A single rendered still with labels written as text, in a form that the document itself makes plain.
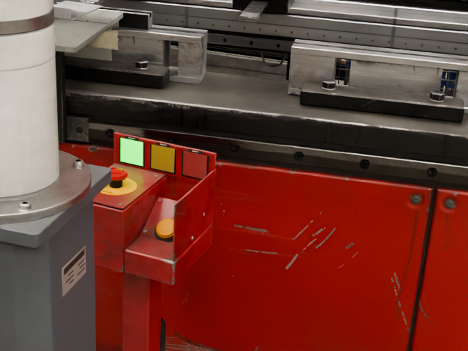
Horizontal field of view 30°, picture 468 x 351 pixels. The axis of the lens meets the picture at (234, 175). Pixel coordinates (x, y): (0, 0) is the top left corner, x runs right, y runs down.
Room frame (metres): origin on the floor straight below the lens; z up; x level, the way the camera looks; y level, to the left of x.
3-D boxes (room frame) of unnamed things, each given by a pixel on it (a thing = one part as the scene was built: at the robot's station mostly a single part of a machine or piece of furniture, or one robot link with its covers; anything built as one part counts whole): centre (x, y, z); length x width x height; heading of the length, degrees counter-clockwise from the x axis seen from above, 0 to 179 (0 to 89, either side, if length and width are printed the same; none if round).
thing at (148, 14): (1.71, 0.28, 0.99); 0.20 x 0.03 x 0.03; 80
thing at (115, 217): (1.34, 0.15, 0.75); 0.20 x 0.16 x 0.18; 69
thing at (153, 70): (1.65, 0.29, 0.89); 0.30 x 0.05 x 0.03; 80
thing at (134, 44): (1.70, 0.27, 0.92); 0.39 x 0.06 x 0.10; 80
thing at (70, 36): (1.57, 0.34, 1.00); 0.26 x 0.18 x 0.01; 170
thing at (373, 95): (1.55, -0.27, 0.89); 0.30 x 0.05 x 0.03; 80
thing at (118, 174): (1.35, 0.20, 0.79); 0.04 x 0.04 x 0.04
